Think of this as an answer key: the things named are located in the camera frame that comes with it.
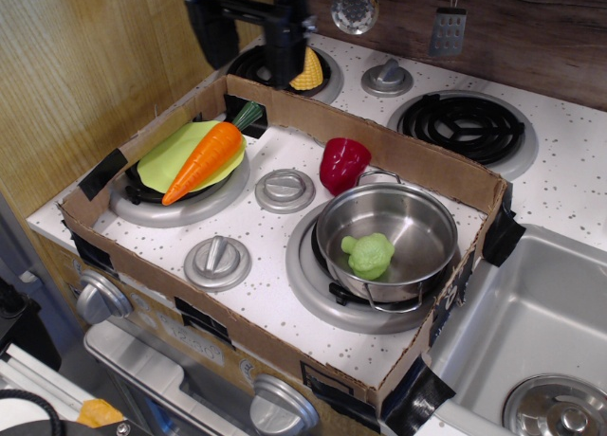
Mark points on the steel pan with handles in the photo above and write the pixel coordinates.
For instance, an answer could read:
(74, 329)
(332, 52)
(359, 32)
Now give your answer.
(418, 225)

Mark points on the oven knob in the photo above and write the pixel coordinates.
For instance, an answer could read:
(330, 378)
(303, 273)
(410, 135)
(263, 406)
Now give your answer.
(280, 410)
(100, 299)

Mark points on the front right stove burner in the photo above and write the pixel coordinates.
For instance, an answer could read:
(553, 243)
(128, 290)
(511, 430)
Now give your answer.
(322, 296)

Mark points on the grey front stove knob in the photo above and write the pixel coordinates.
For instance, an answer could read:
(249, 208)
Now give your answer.
(217, 264)

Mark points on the back left stove burner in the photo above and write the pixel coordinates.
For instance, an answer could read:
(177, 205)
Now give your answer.
(251, 65)

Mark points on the grey middle stove knob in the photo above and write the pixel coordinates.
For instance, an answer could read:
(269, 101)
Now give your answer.
(285, 191)

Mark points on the green toy broccoli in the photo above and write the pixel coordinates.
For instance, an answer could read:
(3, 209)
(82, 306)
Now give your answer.
(368, 256)

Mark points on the stove burner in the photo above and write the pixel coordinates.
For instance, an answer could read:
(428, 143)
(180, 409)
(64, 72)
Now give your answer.
(480, 127)
(183, 212)
(251, 65)
(322, 296)

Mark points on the right oven front knob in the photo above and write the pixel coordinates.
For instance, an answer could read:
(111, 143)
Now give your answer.
(280, 410)

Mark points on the red toy bell pepper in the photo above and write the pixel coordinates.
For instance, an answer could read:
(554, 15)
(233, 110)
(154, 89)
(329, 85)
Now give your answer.
(343, 162)

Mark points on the back right stove burner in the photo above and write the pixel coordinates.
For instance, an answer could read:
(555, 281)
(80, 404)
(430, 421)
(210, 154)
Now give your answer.
(480, 127)

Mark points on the silver oven door handle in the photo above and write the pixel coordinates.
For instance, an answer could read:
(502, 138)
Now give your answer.
(174, 394)

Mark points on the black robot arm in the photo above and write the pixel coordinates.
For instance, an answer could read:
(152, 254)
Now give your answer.
(214, 23)

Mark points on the yellow toy corn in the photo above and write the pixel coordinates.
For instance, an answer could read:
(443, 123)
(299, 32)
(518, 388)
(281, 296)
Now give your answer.
(312, 76)

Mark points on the left oven front knob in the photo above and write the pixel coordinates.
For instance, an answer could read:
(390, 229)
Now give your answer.
(100, 299)

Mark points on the hanging silver strainer ladle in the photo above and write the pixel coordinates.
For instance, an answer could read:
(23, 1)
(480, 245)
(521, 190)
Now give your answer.
(354, 17)

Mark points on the grey stove knob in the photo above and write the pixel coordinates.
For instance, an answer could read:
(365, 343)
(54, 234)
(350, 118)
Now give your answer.
(387, 80)
(285, 191)
(217, 264)

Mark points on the light green plate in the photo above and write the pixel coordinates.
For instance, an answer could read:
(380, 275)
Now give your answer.
(158, 168)

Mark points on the hanging grey spatula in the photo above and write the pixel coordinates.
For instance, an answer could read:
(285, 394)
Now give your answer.
(448, 31)

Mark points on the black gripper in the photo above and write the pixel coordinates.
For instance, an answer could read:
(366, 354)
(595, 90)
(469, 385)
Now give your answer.
(286, 39)

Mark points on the silver sink drain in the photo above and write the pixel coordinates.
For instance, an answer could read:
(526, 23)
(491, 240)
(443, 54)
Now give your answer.
(555, 404)

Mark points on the yellow object bottom left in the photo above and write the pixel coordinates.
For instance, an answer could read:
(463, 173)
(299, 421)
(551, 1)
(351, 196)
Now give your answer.
(97, 412)

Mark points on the front left stove burner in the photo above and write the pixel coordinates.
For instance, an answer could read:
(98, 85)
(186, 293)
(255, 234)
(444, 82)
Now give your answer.
(183, 212)

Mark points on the grey back stove knob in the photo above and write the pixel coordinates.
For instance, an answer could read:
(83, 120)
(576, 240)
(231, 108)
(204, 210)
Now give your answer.
(387, 80)

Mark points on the grey toy sink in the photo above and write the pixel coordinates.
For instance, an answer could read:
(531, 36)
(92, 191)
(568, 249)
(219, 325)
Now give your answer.
(543, 311)

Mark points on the orange toy carrot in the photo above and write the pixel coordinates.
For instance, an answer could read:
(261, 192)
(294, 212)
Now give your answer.
(214, 150)

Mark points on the brown cardboard fence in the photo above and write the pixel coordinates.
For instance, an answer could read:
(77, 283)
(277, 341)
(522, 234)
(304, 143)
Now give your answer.
(260, 325)

